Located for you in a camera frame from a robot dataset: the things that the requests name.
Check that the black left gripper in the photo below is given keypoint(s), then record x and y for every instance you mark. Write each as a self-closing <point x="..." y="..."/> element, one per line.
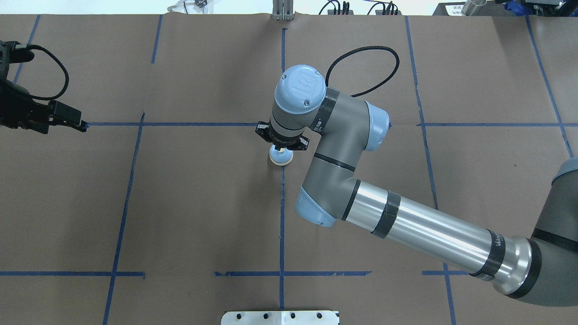
<point x="21" y="113"/>

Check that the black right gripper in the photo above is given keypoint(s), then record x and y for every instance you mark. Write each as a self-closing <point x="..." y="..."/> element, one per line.
<point x="298" y="143"/>

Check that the white blue service bell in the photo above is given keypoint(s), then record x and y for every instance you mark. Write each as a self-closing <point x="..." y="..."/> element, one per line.
<point x="280" y="157"/>

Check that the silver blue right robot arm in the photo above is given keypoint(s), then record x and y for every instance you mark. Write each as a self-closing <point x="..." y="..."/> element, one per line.
<point x="540" y="269"/>

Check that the silver metal cup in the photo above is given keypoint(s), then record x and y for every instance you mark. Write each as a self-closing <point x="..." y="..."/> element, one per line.
<point x="473" y="7"/>

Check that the aluminium frame post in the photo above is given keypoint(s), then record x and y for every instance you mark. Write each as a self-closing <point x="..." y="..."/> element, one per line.
<point x="283" y="10"/>

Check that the white camera pole with base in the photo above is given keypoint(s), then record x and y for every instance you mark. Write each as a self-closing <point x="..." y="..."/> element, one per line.
<point x="314" y="317"/>

